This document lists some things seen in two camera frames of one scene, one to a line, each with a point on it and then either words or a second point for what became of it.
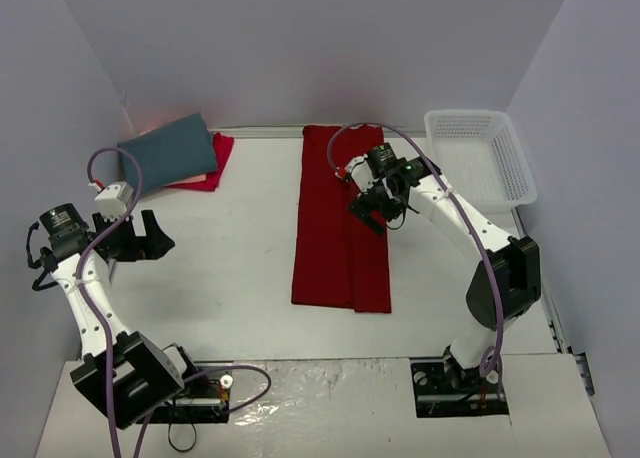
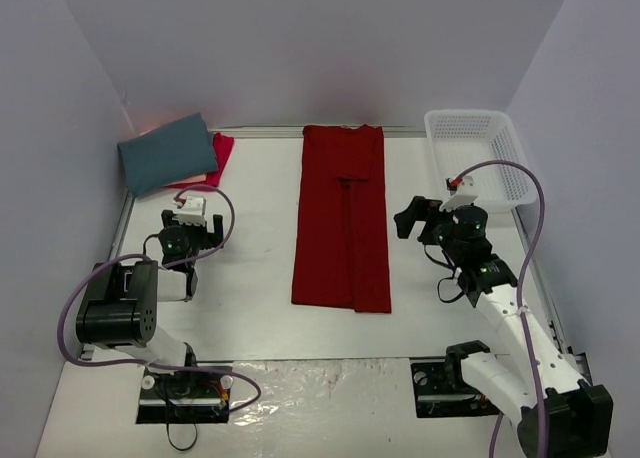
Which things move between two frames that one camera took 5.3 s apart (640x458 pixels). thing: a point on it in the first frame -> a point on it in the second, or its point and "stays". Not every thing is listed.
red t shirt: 340,261 stays
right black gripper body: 373,201 -> 430,220
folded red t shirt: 222,147 stays
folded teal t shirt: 177,151 stays
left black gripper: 135,239 -> 212,234
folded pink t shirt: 196,178 stays
